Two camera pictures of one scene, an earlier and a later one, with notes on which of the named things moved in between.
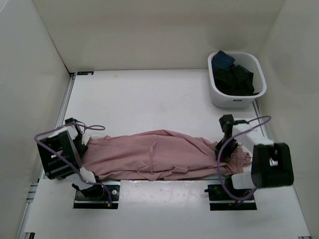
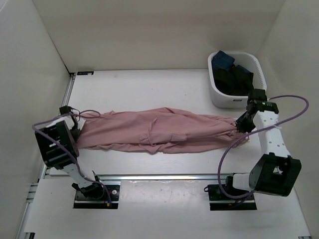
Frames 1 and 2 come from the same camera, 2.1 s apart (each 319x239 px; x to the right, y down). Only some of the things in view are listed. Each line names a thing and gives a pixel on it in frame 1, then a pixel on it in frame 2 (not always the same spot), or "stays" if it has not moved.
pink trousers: (157, 155) to (158, 130)
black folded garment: (234, 81) stays
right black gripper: (227, 153) to (240, 125)
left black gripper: (83, 150) to (79, 132)
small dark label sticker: (85, 73) stays
